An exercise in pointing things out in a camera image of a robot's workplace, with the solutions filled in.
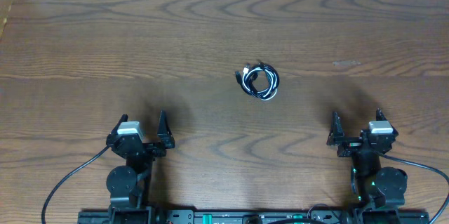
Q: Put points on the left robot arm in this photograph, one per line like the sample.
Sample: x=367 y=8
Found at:
x=128 y=184

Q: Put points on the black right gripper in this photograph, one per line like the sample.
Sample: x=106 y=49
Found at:
x=350 y=145

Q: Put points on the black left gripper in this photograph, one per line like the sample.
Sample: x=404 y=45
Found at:
x=146 y=147

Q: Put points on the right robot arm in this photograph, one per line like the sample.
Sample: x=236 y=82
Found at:
x=380 y=189

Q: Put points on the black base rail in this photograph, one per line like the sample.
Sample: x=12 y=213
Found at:
x=189 y=216

